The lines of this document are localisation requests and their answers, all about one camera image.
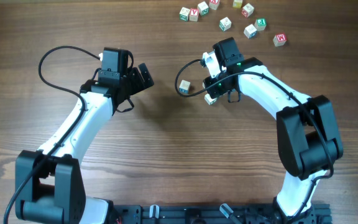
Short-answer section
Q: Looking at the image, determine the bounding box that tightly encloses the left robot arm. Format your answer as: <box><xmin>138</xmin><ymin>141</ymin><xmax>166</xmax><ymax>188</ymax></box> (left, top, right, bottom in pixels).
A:
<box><xmin>3</xmin><ymin>47</ymin><xmax>154</xmax><ymax>223</ymax></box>

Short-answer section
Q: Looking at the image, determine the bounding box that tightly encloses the plain number 2 block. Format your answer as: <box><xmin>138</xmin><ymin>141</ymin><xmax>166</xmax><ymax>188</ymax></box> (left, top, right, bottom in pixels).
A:
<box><xmin>204</xmin><ymin>94</ymin><xmax>217</xmax><ymax>105</ymax></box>

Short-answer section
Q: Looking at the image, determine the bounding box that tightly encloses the red M wooden block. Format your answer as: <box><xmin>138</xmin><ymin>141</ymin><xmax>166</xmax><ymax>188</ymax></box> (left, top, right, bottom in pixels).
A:
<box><xmin>273</xmin><ymin>34</ymin><xmax>287</xmax><ymax>47</ymax></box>

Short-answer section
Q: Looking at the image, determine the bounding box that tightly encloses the blue H wooden block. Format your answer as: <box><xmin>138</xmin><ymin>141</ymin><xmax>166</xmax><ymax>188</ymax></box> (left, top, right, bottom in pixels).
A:
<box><xmin>179</xmin><ymin>80</ymin><xmax>191</xmax><ymax>94</ymax></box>

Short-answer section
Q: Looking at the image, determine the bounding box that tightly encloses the green F wooden block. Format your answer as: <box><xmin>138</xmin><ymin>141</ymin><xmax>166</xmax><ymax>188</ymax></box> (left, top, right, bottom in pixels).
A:
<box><xmin>254</xmin><ymin>18</ymin><xmax>267</xmax><ymax>31</ymax></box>

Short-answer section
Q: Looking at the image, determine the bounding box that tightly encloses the red O wooden block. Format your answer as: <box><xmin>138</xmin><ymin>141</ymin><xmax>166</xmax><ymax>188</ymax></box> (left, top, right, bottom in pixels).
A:
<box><xmin>242</xmin><ymin>3</ymin><xmax>254</xmax><ymax>17</ymax></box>

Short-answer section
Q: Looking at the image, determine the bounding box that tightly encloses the right black cable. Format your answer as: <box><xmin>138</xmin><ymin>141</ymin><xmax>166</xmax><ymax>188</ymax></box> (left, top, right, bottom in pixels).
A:
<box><xmin>174</xmin><ymin>58</ymin><xmax>335</xmax><ymax>222</ymax></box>

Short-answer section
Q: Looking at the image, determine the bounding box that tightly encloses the green N wooden block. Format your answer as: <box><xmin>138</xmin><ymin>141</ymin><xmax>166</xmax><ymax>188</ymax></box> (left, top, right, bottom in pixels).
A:
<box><xmin>179</xmin><ymin>7</ymin><xmax>190</xmax><ymax>21</ymax></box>

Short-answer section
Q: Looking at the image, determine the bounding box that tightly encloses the black cable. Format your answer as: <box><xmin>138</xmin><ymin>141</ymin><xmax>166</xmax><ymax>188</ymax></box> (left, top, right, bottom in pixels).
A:
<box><xmin>2</xmin><ymin>45</ymin><xmax>101</xmax><ymax>224</ymax></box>
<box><xmin>174</xmin><ymin>58</ymin><xmax>335</xmax><ymax>222</ymax></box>

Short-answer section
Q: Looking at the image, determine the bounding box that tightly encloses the red X wooden block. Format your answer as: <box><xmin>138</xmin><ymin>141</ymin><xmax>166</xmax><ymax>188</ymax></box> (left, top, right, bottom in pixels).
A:
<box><xmin>209</xmin><ymin>0</ymin><xmax>220</xmax><ymax>10</ymax></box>

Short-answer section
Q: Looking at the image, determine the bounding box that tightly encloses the green letter block top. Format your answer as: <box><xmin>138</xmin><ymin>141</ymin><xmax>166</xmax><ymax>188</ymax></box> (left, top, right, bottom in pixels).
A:
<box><xmin>198</xmin><ymin>1</ymin><xmax>209</xmax><ymax>16</ymax></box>

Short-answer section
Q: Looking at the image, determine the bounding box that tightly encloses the left black cable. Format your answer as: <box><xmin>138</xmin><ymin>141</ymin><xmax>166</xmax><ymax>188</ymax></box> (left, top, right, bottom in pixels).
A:
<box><xmin>2</xmin><ymin>45</ymin><xmax>101</xmax><ymax>224</ymax></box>

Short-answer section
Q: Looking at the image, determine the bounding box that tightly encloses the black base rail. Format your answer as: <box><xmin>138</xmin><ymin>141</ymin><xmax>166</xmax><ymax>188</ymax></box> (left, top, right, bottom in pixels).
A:
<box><xmin>110</xmin><ymin>203</ymin><xmax>332</xmax><ymax>224</ymax></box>

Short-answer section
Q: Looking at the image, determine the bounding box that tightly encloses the green P wooden block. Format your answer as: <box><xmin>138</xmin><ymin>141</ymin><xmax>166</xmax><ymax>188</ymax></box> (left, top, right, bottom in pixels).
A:
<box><xmin>219</xmin><ymin>17</ymin><xmax>232</xmax><ymax>32</ymax></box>

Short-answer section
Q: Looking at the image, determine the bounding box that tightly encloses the red A wooden block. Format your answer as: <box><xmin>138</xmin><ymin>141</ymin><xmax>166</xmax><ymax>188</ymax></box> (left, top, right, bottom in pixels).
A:
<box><xmin>189</xmin><ymin>8</ymin><xmax>199</xmax><ymax>22</ymax></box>

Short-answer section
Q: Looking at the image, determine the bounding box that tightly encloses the blue edged wooden block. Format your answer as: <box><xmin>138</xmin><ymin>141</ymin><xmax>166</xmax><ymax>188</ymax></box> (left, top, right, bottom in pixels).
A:
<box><xmin>244</xmin><ymin>24</ymin><xmax>257</xmax><ymax>39</ymax></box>

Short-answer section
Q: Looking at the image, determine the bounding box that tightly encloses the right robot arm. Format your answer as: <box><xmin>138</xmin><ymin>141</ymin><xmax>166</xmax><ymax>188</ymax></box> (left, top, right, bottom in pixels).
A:
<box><xmin>201</xmin><ymin>37</ymin><xmax>344</xmax><ymax>223</ymax></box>

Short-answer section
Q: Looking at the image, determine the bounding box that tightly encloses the yellow wooden block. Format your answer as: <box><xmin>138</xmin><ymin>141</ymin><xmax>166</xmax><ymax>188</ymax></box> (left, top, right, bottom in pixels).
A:
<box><xmin>232</xmin><ymin>0</ymin><xmax>243</xmax><ymax>9</ymax></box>

